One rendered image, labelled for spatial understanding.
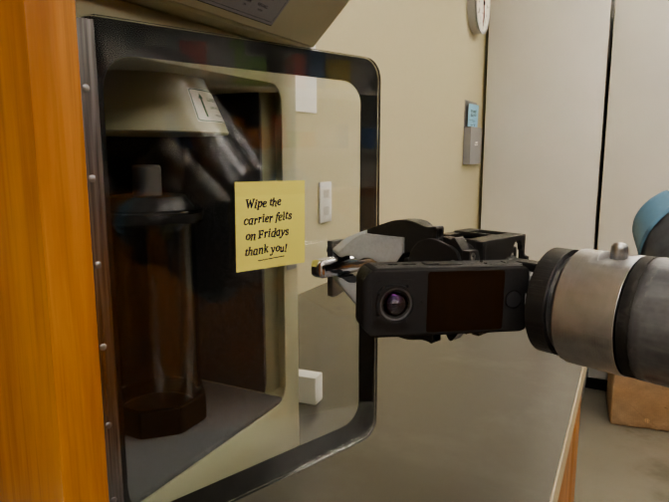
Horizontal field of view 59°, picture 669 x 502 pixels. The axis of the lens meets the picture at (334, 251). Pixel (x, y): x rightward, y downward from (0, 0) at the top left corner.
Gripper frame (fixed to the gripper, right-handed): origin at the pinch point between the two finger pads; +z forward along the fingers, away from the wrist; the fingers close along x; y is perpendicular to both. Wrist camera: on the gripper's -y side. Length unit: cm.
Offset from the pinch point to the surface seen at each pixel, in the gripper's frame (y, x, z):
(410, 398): 29.2, -26.0, 15.4
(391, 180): 127, 0, 106
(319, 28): 8.1, 22.7, 11.6
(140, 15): -13.4, 20.3, 8.2
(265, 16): -1.1, 22.1, 8.7
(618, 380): 247, -98, 66
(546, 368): 56, -26, 8
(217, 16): -6.6, 21.2, 8.1
